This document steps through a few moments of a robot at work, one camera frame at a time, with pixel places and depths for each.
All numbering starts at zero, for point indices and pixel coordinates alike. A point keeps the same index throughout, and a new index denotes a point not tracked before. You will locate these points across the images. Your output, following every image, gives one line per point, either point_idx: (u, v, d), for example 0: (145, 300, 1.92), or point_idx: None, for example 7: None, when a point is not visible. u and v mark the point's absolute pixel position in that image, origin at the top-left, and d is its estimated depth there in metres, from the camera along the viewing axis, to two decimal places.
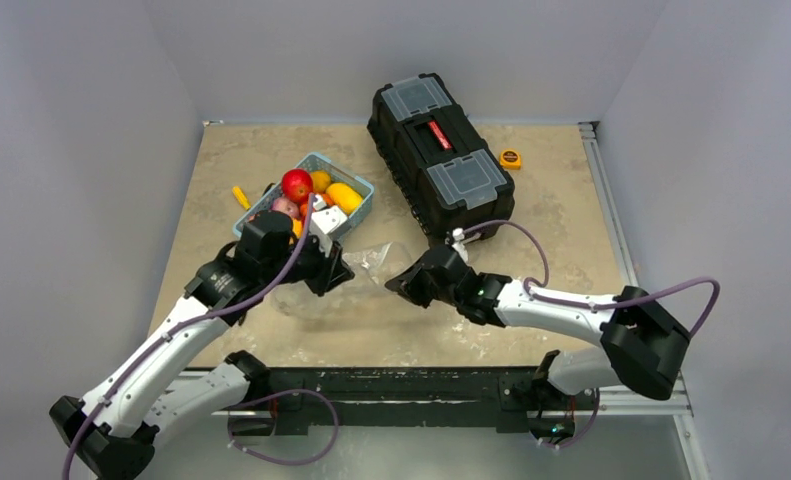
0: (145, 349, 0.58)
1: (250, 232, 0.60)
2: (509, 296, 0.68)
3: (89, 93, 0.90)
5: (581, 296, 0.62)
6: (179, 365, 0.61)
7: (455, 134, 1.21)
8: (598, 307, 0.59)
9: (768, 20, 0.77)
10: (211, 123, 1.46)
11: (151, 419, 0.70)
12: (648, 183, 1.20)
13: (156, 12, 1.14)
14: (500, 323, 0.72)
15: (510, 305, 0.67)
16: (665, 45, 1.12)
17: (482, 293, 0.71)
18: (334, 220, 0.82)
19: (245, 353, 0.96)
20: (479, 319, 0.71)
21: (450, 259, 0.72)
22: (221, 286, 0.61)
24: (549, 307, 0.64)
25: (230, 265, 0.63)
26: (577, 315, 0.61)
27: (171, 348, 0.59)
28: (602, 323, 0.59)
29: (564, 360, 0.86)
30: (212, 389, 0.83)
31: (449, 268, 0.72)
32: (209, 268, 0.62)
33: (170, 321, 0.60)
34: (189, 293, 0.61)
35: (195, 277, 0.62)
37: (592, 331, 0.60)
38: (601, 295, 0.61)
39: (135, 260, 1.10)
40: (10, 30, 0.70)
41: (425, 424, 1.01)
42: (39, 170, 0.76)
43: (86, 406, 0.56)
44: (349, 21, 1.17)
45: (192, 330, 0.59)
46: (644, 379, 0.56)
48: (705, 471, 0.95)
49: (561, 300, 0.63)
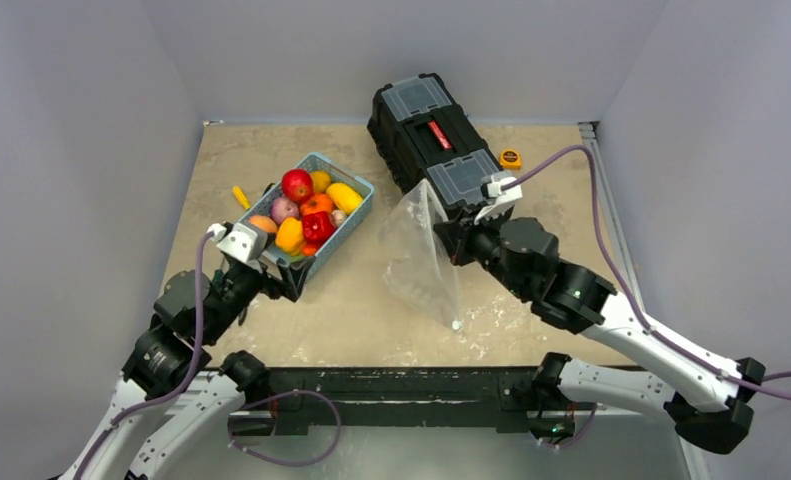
0: (92, 444, 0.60)
1: (164, 313, 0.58)
2: (618, 319, 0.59)
3: (89, 91, 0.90)
5: (703, 355, 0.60)
6: (131, 447, 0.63)
7: (455, 134, 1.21)
8: (729, 379, 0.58)
9: (768, 19, 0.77)
10: (211, 123, 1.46)
11: (137, 466, 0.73)
12: (648, 184, 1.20)
13: (156, 11, 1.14)
14: (575, 329, 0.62)
15: (618, 331, 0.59)
16: (665, 45, 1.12)
17: (576, 295, 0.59)
18: (246, 241, 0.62)
19: (241, 354, 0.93)
20: (560, 322, 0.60)
21: (546, 243, 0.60)
22: (155, 365, 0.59)
24: (663, 352, 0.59)
25: (162, 337, 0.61)
26: (700, 376, 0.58)
27: (120, 433, 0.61)
28: (728, 395, 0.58)
29: (583, 374, 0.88)
30: (201, 413, 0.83)
31: (544, 257, 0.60)
32: (139, 347, 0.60)
33: (115, 405, 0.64)
34: (126, 376, 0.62)
35: (128, 360, 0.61)
37: (708, 395, 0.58)
38: (724, 361, 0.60)
39: (135, 260, 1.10)
40: (10, 30, 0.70)
41: (425, 423, 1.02)
42: (39, 169, 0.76)
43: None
44: (350, 20, 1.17)
45: (137, 415, 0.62)
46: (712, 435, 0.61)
48: (705, 471, 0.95)
49: (690, 358, 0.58)
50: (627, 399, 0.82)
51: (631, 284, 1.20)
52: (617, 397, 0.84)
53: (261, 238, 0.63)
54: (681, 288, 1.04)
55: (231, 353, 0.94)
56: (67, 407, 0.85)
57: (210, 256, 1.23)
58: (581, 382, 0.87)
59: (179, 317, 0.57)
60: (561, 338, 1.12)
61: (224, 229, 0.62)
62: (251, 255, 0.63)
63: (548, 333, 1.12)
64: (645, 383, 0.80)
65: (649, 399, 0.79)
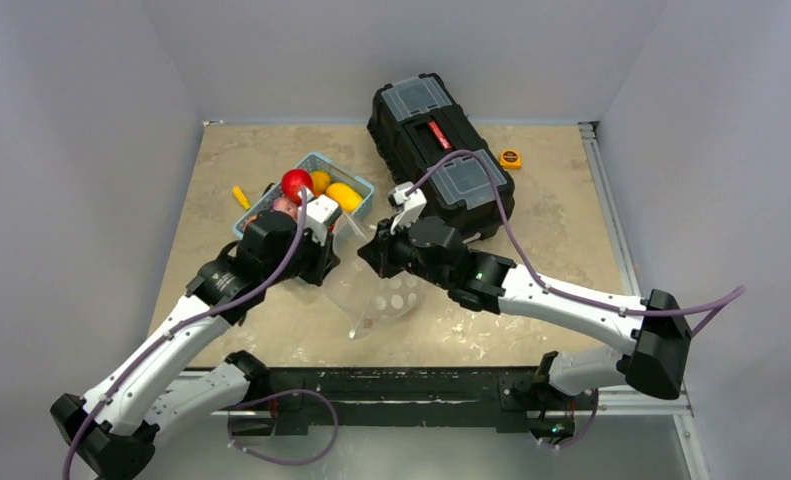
0: (146, 348, 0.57)
1: (253, 231, 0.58)
2: (517, 286, 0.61)
3: (89, 92, 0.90)
5: (604, 297, 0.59)
6: (183, 361, 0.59)
7: (455, 134, 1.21)
8: (629, 311, 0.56)
9: (769, 20, 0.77)
10: (210, 123, 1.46)
11: (150, 417, 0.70)
12: (648, 184, 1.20)
13: (155, 11, 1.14)
14: (492, 310, 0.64)
15: (518, 297, 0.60)
16: (665, 45, 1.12)
17: (481, 277, 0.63)
18: (329, 206, 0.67)
19: (245, 353, 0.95)
20: (475, 306, 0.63)
21: (448, 236, 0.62)
22: (222, 285, 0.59)
24: (566, 303, 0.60)
25: (232, 263, 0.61)
26: (602, 317, 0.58)
27: (173, 346, 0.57)
28: (634, 329, 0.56)
29: (565, 363, 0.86)
30: (212, 389, 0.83)
31: (449, 248, 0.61)
32: (210, 268, 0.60)
33: (172, 318, 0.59)
34: (190, 292, 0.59)
35: (196, 276, 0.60)
37: (620, 337, 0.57)
38: (626, 298, 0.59)
39: (135, 259, 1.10)
40: (10, 31, 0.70)
41: (425, 424, 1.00)
42: (40, 170, 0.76)
43: (87, 403, 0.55)
44: (350, 21, 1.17)
45: (194, 328, 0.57)
46: (656, 387, 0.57)
48: (705, 471, 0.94)
49: (586, 301, 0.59)
50: (597, 374, 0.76)
51: (631, 284, 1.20)
52: (585, 374, 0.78)
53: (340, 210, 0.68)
54: (680, 288, 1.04)
55: (235, 352, 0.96)
56: None
57: (210, 256, 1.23)
58: (561, 370, 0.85)
59: (267, 238, 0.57)
60: (562, 338, 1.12)
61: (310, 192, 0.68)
62: (327, 220, 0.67)
63: (548, 333, 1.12)
64: (605, 351, 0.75)
65: (607, 365, 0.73)
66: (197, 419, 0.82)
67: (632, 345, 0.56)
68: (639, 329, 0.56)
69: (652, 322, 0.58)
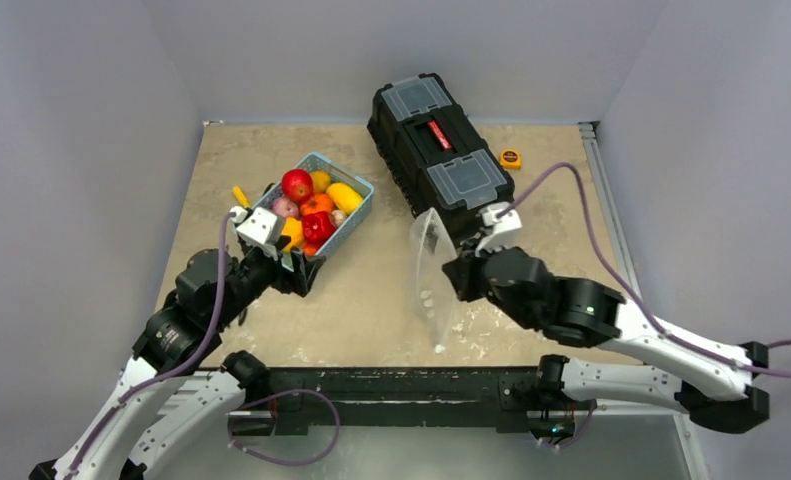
0: (101, 418, 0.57)
1: (183, 286, 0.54)
2: (633, 328, 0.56)
3: (90, 91, 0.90)
5: (713, 348, 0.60)
6: (141, 422, 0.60)
7: (454, 134, 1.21)
8: (742, 368, 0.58)
9: (770, 18, 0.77)
10: (211, 123, 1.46)
11: (137, 456, 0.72)
12: (648, 184, 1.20)
13: (155, 11, 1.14)
14: (592, 343, 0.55)
15: (635, 340, 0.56)
16: (665, 44, 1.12)
17: (589, 311, 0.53)
18: (266, 222, 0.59)
19: (241, 354, 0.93)
20: (577, 342, 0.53)
21: (533, 270, 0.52)
22: (168, 342, 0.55)
24: (679, 352, 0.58)
25: (178, 314, 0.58)
26: (717, 370, 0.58)
27: (126, 413, 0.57)
28: (745, 384, 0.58)
29: (584, 375, 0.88)
30: (203, 408, 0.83)
31: (536, 284, 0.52)
32: (153, 324, 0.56)
33: (123, 383, 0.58)
34: (136, 356, 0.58)
35: (139, 338, 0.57)
37: (729, 389, 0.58)
38: (733, 350, 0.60)
39: (134, 259, 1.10)
40: (10, 29, 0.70)
41: (425, 423, 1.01)
42: (40, 169, 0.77)
43: (59, 473, 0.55)
44: (350, 20, 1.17)
45: (144, 394, 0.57)
46: (735, 422, 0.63)
48: (704, 471, 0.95)
49: (705, 354, 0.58)
50: (637, 394, 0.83)
51: (631, 284, 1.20)
52: (623, 391, 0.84)
53: (282, 221, 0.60)
54: (682, 288, 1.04)
55: (236, 353, 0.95)
56: (67, 407, 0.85)
57: None
58: (584, 383, 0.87)
59: (199, 292, 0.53)
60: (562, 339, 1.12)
61: (245, 212, 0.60)
62: (270, 238, 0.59)
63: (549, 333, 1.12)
64: (651, 376, 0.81)
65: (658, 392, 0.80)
66: (204, 429, 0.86)
67: (743, 400, 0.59)
68: (749, 384, 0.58)
69: (753, 374, 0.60)
